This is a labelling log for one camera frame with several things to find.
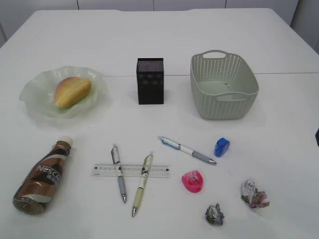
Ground black mesh pen holder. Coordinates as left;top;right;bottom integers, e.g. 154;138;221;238
136;58;164;105

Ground small paper ball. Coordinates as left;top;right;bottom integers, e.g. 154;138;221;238
205;203;224;226

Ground beige grip patterned pen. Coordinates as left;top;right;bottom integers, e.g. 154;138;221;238
132;151;153;217

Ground transparent plastic ruler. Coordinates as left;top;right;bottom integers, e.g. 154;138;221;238
91;164;171;178

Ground light green plastic basket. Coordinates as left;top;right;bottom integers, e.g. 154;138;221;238
190;50;259;120

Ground grey grip patterned pen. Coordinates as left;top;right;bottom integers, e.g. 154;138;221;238
111;144;127;203

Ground pale green wavy plate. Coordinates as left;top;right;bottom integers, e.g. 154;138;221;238
19;66;106;119

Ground brown Nescafe coffee bottle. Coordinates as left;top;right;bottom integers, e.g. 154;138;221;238
12;136;73;215

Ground sugared bread roll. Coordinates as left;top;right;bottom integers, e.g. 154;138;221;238
54;77;92;109

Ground white pen with grey grip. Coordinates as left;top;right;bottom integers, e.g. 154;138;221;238
157;136;217;165

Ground pink pencil sharpener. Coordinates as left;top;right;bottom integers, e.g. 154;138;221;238
181;170;203;193

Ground blue pencil sharpener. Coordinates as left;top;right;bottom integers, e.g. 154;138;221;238
214;137;230;157

